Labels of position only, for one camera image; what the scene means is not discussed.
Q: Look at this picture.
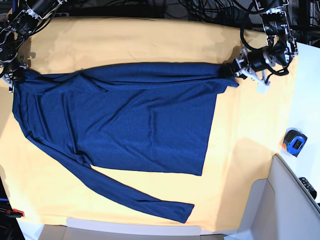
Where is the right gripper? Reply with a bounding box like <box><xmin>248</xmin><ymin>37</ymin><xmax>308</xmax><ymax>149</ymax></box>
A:
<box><xmin>0</xmin><ymin>56</ymin><xmax>28</xmax><ymax>93</ymax></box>

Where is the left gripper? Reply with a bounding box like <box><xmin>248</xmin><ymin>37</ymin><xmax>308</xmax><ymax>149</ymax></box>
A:
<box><xmin>218</xmin><ymin>48</ymin><xmax>276</xmax><ymax>80</ymax></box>

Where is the blue long-sleeve T-shirt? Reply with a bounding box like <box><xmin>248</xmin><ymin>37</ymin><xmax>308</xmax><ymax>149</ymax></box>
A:
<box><xmin>12</xmin><ymin>62</ymin><xmax>238</xmax><ymax>223</ymax></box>

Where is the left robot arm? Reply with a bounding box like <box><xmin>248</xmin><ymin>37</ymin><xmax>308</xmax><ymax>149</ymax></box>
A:
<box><xmin>228</xmin><ymin>0</ymin><xmax>298</xmax><ymax>86</ymax></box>

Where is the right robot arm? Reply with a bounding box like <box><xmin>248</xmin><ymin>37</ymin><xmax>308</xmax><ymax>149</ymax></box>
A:
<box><xmin>0</xmin><ymin>0</ymin><xmax>67</xmax><ymax>93</ymax></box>

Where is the blue black tape measure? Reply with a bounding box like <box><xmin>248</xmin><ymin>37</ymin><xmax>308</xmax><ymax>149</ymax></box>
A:
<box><xmin>282</xmin><ymin>128</ymin><xmax>308</xmax><ymax>158</ymax></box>

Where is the yellow table cloth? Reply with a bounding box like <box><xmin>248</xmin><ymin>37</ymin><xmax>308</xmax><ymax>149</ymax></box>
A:
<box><xmin>0</xmin><ymin>17</ymin><xmax>300</xmax><ymax>232</ymax></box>

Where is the red clamp bottom left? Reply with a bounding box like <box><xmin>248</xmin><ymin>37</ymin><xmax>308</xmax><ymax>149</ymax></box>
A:
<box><xmin>4</xmin><ymin>209</ymin><xmax>25</xmax><ymax>218</ymax></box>

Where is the black perforated object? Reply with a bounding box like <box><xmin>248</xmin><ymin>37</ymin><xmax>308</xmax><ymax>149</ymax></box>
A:
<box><xmin>299</xmin><ymin>177</ymin><xmax>318</xmax><ymax>200</ymax></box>

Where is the white cardboard box right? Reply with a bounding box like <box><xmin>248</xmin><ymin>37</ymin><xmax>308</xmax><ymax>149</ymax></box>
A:
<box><xmin>235</xmin><ymin>154</ymin><xmax>320</xmax><ymax>240</ymax></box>

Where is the white cardboard box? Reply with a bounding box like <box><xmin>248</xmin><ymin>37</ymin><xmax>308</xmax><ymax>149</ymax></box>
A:
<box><xmin>39</xmin><ymin>218</ymin><xmax>227</xmax><ymax>240</ymax></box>
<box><xmin>235</xmin><ymin>154</ymin><xmax>320</xmax><ymax>240</ymax></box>

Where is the white cardboard box bottom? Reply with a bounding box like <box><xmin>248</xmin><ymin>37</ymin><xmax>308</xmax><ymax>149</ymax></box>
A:
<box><xmin>39</xmin><ymin>218</ymin><xmax>227</xmax><ymax>240</ymax></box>

